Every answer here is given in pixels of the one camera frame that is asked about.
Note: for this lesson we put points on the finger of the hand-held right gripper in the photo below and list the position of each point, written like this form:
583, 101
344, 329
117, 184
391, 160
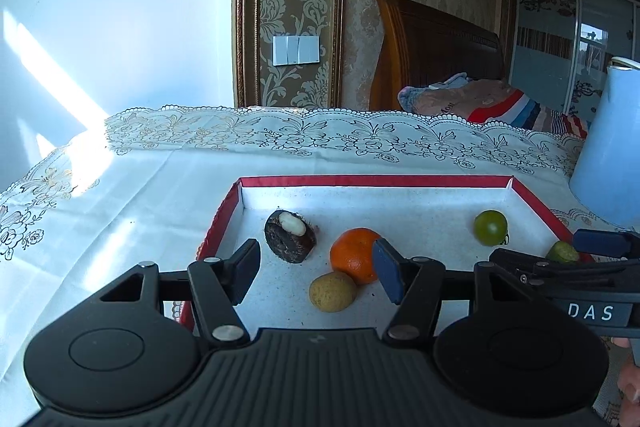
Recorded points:
530, 268
602, 243

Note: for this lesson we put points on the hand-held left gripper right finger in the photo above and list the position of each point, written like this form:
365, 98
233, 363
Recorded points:
389, 269

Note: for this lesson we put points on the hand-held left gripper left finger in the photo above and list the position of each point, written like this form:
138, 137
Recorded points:
245, 269

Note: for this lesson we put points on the yellow-green striped tomato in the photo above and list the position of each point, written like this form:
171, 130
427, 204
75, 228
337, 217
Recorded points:
562, 252

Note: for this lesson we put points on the brown-skinned eggplant chunk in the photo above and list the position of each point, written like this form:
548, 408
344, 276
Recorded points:
287, 244

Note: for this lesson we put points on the small green tomato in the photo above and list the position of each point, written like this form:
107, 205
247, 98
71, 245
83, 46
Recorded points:
491, 228

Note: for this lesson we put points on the red shallow box tray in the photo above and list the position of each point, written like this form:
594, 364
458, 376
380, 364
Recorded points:
400, 212

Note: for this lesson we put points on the yellow potato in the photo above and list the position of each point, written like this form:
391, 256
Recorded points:
332, 291

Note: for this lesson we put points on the person's right hand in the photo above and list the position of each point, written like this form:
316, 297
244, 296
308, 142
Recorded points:
631, 387

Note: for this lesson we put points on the small orange mandarin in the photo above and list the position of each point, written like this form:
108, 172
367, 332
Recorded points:
356, 254

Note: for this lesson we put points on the light blue electric kettle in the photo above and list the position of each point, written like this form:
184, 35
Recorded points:
612, 157

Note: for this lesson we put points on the striped pillow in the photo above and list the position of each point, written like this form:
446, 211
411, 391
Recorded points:
525, 112

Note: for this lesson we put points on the sliding door wardrobe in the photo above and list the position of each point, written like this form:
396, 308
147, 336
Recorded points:
545, 32

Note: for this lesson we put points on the wooden bed headboard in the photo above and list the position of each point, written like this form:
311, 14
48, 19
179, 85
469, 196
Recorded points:
435, 52

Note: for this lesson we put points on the white wall light switch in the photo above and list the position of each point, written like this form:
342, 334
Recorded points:
296, 49

